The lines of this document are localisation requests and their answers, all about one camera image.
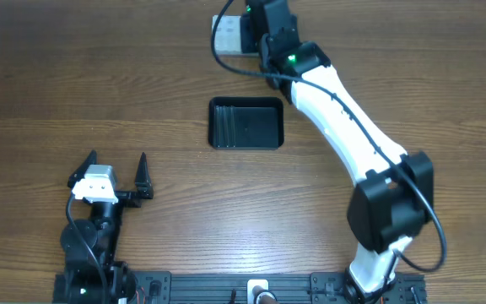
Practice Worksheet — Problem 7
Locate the white test tube rack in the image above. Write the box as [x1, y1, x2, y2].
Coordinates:
[211, 14, 262, 57]

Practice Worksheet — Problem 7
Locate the clear test tube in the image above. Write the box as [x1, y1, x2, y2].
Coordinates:
[215, 106, 223, 148]
[221, 106, 230, 148]
[227, 106, 236, 148]

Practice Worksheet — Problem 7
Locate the black tray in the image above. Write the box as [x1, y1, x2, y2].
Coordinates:
[207, 96, 285, 151]

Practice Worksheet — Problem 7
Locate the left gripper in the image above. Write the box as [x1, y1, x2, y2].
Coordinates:
[67, 149, 154, 208]

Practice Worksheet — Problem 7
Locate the mounting rail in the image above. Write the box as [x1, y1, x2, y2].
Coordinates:
[52, 271, 428, 304]

